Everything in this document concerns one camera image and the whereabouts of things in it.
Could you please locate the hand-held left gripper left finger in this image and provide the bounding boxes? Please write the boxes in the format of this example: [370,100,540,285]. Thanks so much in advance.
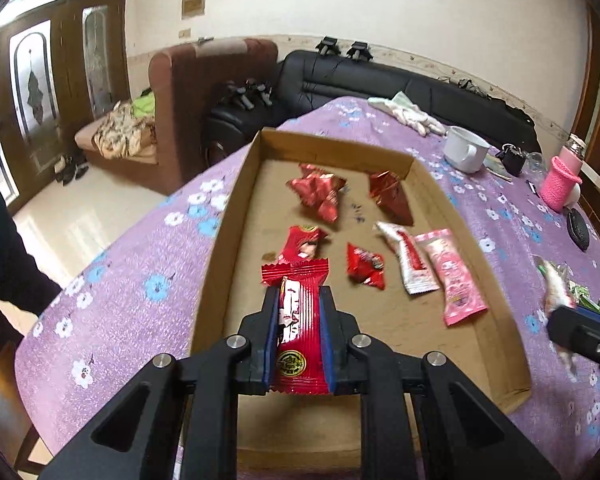
[40,286,281,480]

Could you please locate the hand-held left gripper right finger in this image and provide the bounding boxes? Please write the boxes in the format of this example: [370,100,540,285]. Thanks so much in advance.
[319,285,563,480]

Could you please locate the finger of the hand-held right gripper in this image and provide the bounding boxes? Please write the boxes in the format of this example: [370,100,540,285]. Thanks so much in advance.
[547,306,600,393]

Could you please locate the green snack packet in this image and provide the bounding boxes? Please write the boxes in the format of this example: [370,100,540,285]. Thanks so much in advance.
[567,282,600,317]

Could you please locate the red long snack bar packet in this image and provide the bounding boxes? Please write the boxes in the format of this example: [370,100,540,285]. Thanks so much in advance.
[261,259,331,396]
[275,225,331,267]

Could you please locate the silver white snack packet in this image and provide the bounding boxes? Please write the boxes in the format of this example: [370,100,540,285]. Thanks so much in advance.
[534,255,579,381]

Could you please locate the small red candy packet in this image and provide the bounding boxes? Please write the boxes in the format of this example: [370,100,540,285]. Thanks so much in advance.
[346,242,387,291]

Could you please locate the white red long snack packet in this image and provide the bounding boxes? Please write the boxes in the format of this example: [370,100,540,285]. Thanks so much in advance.
[375,221,441,295]

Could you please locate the pink long snack packet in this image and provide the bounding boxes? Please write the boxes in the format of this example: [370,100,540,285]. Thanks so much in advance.
[414,228,488,328]

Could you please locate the cardboard box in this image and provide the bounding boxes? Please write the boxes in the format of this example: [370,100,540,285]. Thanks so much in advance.
[189,129,533,471]

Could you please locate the dark red foil snack packet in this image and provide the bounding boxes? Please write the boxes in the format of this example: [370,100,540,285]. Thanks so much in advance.
[368,170,415,227]

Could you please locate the purple floral tablecloth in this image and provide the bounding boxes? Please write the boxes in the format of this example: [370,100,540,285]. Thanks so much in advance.
[17,95,600,480]

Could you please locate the pink bottle with knitted sleeve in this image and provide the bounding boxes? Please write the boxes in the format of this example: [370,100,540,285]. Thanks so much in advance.
[540,134,586,211]

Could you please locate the olive flat pouch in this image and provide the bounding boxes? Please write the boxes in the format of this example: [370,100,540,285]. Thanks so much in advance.
[482,155,513,181]

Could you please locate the small black container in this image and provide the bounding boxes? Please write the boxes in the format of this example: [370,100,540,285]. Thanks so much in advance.
[495,144,526,177]

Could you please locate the white mug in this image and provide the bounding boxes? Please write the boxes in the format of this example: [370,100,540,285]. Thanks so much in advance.
[443,126,491,175]

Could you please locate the wooden cabinet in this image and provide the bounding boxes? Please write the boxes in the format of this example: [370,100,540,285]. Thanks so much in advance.
[570,5,600,281]

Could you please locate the white glove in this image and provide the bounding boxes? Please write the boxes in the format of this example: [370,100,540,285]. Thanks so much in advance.
[367,95,447,137]

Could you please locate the wooden chair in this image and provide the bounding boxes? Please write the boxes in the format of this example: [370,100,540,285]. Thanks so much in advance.
[0,340,46,476]

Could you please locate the brown armchair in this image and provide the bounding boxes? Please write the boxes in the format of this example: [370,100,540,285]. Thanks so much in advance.
[75,37,278,196]

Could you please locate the patterned clothes pile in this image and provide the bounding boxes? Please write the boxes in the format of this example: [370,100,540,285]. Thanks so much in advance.
[94,89,156,161]

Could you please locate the black leather sofa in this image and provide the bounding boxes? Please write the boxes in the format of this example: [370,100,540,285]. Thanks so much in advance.
[207,50,538,171]

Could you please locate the wooden door with glass panels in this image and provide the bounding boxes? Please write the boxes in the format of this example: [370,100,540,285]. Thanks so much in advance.
[0,0,131,216]

